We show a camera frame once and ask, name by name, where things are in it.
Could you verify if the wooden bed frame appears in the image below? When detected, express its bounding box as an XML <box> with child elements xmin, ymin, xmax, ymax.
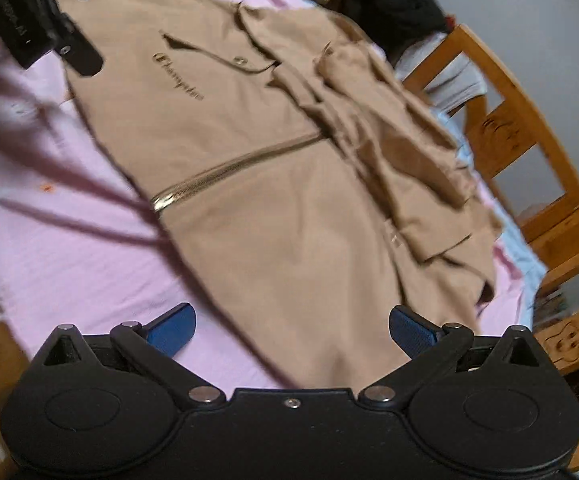
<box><xmin>276</xmin><ymin>0</ymin><xmax>579</xmax><ymax>417</ymax></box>

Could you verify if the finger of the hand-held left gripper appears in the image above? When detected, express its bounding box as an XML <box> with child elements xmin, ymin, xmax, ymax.
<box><xmin>58</xmin><ymin>14</ymin><xmax>106</xmax><ymax>79</ymax></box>

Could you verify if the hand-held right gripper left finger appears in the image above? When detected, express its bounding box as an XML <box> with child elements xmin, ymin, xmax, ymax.
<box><xmin>42</xmin><ymin>302</ymin><xmax>227</xmax><ymax>408</ymax></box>

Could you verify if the pink bed sheet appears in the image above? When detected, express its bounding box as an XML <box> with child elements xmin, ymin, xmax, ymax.
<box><xmin>0</xmin><ymin>0</ymin><xmax>537</xmax><ymax>391</ymax></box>

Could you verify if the grey-white cloth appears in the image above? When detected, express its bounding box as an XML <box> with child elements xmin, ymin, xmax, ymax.
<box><xmin>394</xmin><ymin>30</ymin><xmax>490</xmax><ymax>117</ymax></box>

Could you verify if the tan hooded jacket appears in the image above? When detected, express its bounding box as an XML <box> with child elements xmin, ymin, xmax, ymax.
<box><xmin>52</xmin><ymin>0</ymin><xmax>503</xmax><ymax>391</ymax></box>

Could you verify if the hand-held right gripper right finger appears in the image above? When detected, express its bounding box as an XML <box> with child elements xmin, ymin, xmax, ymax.
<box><xmin>358</xmin><ymin>304</ymin><xmax>545</xmax><ymax>408</ymax></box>

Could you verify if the black clothes pile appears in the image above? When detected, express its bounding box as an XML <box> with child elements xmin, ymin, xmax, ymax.
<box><xmin>344</xmin><ymin>0</ymin><xmax>451</xmax><ymax>54</ymax></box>

